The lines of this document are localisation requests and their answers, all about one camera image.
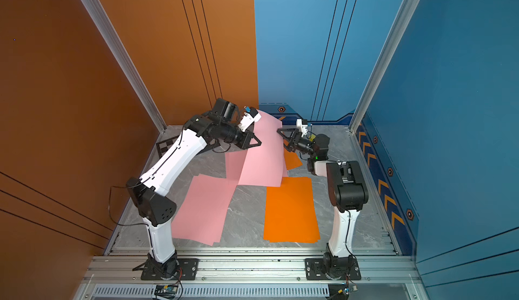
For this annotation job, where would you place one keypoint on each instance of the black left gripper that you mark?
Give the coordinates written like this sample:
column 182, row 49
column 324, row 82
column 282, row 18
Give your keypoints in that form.
column 245, row 142

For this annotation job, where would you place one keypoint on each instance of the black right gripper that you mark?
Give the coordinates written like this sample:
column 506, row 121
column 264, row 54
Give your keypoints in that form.
column 297, row 139

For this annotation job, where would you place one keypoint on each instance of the orange paper front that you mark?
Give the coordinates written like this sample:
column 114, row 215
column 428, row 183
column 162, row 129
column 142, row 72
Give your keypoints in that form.
column 290, row 215

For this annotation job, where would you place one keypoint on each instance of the large curved pink paper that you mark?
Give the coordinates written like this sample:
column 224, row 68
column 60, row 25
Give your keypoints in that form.
column 203, row 212

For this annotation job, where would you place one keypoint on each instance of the orange curved paper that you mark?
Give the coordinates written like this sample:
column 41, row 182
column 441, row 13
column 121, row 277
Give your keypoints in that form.
column 292, row 160

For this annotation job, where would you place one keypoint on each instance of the pink paper underneath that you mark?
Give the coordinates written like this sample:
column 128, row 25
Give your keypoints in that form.
column 265, row 165

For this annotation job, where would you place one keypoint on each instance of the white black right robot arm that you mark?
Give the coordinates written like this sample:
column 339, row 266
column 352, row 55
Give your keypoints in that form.
column 347, row 192

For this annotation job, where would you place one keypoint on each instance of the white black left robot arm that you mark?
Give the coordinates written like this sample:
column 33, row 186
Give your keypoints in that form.
column 201, row 133

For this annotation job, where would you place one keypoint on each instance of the black grey chessboard case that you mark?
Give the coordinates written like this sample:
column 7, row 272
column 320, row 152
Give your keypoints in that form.
column 164, row 145

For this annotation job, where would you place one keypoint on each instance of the right green circuit board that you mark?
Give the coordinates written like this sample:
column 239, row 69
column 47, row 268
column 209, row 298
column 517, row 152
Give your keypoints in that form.
column 341, row 292

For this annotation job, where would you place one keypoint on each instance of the green circuit board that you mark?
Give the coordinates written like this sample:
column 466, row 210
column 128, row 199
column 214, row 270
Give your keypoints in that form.
column 168, row 292
column 341, row 292

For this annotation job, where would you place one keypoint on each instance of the left green circuit board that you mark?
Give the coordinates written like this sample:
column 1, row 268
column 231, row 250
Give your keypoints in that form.
column 168, row 292

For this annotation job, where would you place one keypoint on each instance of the ventilation grille strip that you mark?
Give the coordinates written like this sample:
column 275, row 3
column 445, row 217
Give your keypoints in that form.
column 148, row 291

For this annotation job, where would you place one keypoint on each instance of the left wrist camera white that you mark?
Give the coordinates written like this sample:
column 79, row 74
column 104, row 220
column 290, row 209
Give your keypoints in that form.
column 250, row 116

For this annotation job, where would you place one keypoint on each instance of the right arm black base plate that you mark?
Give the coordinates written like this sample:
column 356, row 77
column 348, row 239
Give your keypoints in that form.
column 344, row 269

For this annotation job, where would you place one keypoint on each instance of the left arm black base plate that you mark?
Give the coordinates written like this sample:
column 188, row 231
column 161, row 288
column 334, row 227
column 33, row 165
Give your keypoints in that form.
column 184, row 269

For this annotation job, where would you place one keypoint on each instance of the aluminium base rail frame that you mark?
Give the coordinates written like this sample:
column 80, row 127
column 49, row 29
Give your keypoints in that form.
column 385, row 275

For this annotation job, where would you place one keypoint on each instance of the right aluminium corner post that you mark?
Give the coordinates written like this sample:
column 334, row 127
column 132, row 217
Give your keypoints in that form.
column 398, row 28

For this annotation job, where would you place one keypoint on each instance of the aluminium corner post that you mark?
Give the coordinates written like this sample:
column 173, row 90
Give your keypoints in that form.
column 108, row 32
column 398, row 28

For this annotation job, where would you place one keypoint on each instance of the left aluminium corner post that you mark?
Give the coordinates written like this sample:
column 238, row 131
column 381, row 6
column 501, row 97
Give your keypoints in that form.
column 108, row 32

